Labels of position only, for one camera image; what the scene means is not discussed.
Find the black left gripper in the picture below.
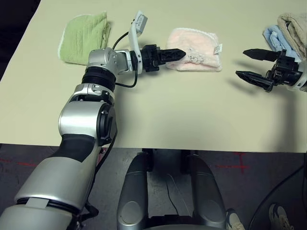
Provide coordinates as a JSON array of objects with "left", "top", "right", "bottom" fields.
[{"left": 141, "top": 45, "right": 187, "bottom": 72}]

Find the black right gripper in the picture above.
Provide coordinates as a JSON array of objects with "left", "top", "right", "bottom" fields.
[{"left": 236, "top": 48, "right": 302, "bottom": 92}]

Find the pink towel with swan embroidery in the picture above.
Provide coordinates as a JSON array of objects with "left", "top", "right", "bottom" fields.
[{"left": 166, "top": 28, "right": 223, "bottom": 72}]

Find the light blue folded towel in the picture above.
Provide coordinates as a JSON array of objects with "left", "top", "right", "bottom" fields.
[{"left": 263, "top": 24, "right": 302, "bottom": 63}]

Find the beige folded towel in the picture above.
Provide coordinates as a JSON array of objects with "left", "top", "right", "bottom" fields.
[{"left": 277, "top": 13, "right": 307, "bottom": 60}]

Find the green folded towel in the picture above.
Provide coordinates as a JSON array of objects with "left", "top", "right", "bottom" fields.
[{"left": 57, "top": 11, "right": 112, "bottom": 66}]

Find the grey robot right leg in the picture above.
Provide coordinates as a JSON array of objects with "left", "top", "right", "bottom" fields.
[{"left": 181, "top": 153, "right": 227, "bottom": 228}]

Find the grey robot leg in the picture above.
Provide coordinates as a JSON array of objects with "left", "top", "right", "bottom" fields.
[
  {"left": 181, "top": 153, "right": 227, "bottom": 228},
  {"left": 117, "top": 152, "right": 154, "bottom": 230}
]

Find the grey robot left leg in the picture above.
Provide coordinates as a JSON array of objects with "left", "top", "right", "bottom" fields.
[{"left": 117, "top": 152, "right": 154, "bottom": 230}]

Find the grey white bystander sneaker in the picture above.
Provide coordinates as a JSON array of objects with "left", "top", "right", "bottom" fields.
[
  {"left": 226, "top": 208, "right": 244, "bottom": 230},
  {"left": 268, "top": 203, "right": 295, "bottom": 230}
]

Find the black foam floor mat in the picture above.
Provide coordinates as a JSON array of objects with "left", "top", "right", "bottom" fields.
[{"left": 0, "top": 0, "right": 41, "bottom": 82}]

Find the robot pelvis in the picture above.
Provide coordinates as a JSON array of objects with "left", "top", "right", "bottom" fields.
[{"left": 143, "top": 214, "right": 192, "bottom": 230}]

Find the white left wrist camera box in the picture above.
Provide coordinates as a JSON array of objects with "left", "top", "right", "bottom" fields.
[{"left": 127, "top": 10, "right": 149, "bottom": 75}]

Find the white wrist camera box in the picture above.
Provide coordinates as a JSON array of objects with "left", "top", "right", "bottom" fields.
[
  {"left": 287, "top": 61, "right": 307, "bottom": 93},
  {"left": 127, "top": 10, "right": 149, "bottom": 75}
]

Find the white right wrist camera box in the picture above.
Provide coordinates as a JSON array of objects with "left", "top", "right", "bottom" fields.
[{"left": 287, "top": 61, "right": 307, "bottom": 93}]

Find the thin black floor cable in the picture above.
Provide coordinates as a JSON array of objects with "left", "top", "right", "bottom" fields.
[{"left": 166, "top": 177, "right": 180, "bottom": 215}]

